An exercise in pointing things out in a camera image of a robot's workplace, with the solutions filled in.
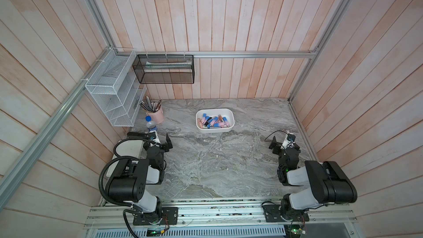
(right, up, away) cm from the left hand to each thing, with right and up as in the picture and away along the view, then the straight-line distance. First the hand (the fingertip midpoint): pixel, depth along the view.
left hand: (160, 136), depth 91 cm
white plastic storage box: (+41, +13, +16) cm, 46 cm away
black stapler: (-16, 0, +5) cm, 17 cm away
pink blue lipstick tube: (+40, +8, +16) cm, 44 cm away
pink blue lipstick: (+31, +9, +14) cm, 35 cm away
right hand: (+69, 0, -1) cm, 69 cm away
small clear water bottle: (-7, +6, +5) cm, 10 cm away
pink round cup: (-5, +11, +12) cm, 18 cm away
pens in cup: (-10, +18, +12) cm, 24 cm away
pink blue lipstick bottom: (+34, +6, +13) cm, 37 cm away
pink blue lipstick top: (+25, +11, +16) cm, 32 cm away
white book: (-19, -7, +3) cm, 20 cm away
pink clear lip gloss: (+35, +10, +17) cm, 40 cm away
